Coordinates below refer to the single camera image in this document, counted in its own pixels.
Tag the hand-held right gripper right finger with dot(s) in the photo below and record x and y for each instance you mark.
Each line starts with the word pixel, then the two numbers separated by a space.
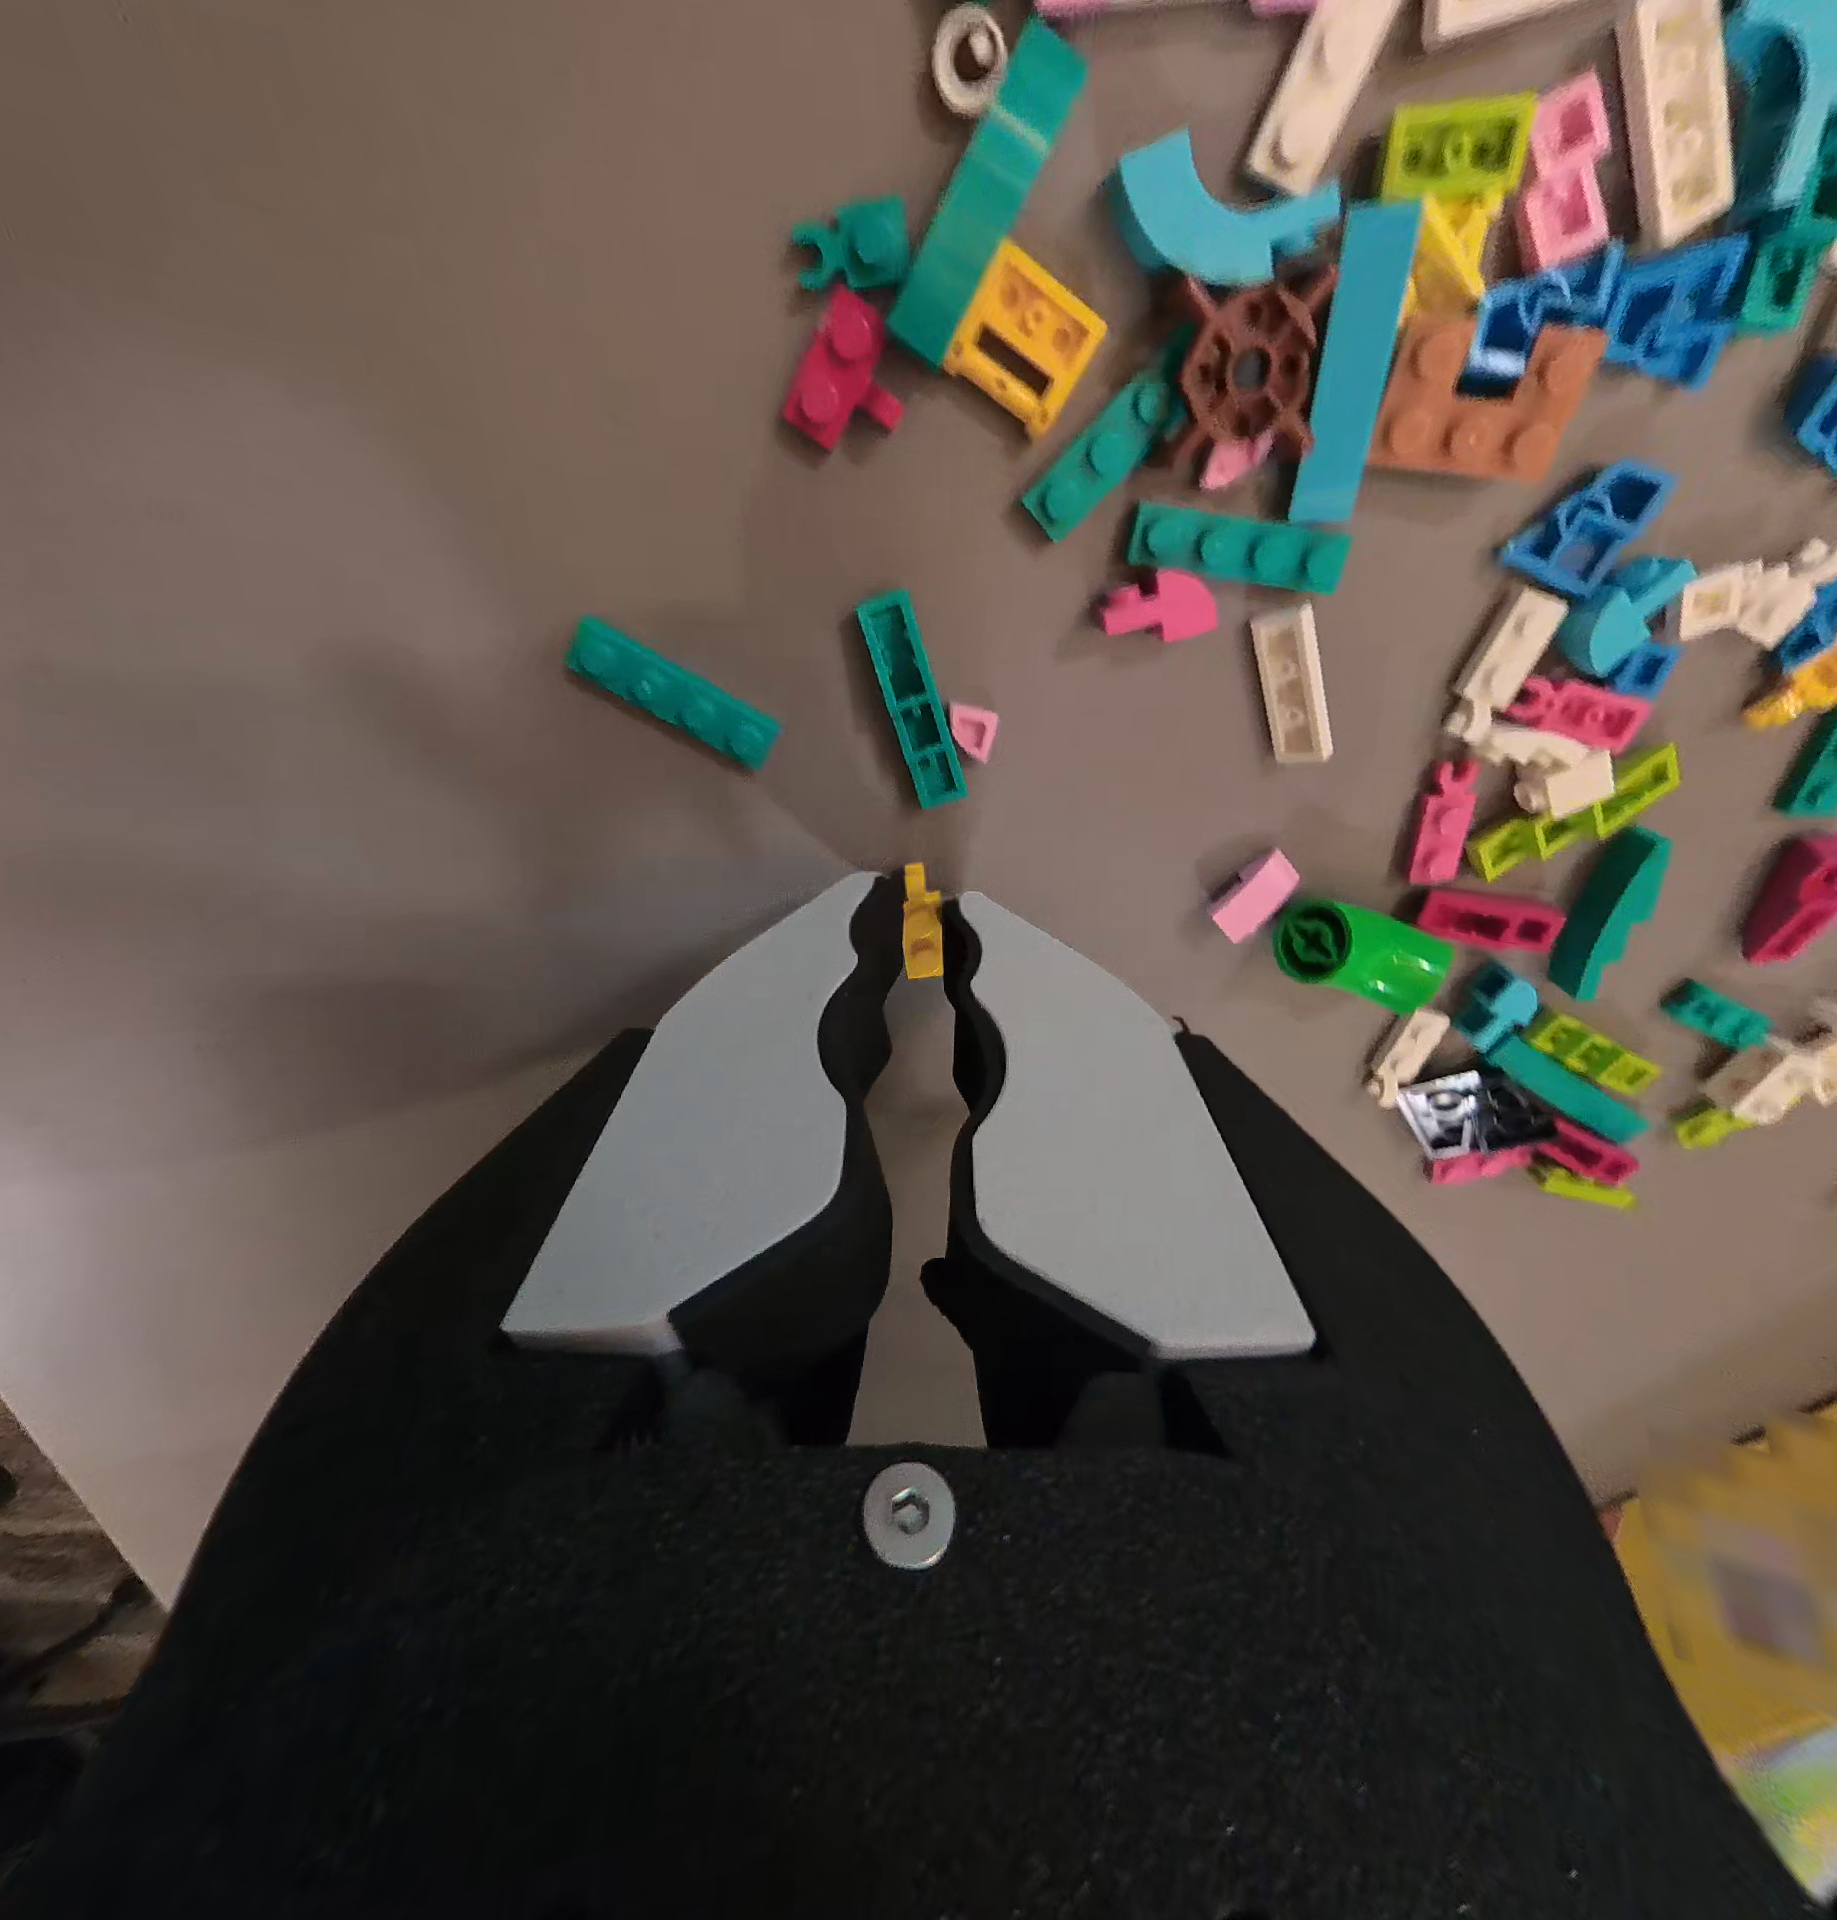
pixel 1113 1157

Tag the small yellow lego clip piece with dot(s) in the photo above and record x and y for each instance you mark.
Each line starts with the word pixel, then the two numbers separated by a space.
pixel 922 931

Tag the teal four-stud lego plate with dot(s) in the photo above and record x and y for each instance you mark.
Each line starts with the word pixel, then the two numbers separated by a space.
pixel 672 699

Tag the teal upturned lego plate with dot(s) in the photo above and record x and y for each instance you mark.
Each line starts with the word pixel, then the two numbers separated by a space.
pixel 913 703

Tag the pile of colourful lego bricks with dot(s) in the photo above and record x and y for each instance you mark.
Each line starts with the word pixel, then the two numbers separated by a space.
pixel 1240 547

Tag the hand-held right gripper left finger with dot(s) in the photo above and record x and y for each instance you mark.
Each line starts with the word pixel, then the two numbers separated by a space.
pixel 708 1140

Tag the yellow slotted lego bracket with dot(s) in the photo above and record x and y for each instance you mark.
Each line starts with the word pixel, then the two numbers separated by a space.
pixel 1030 308

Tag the small pink lego tile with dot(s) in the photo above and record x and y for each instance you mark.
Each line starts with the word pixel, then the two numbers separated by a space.
pixel 976 731

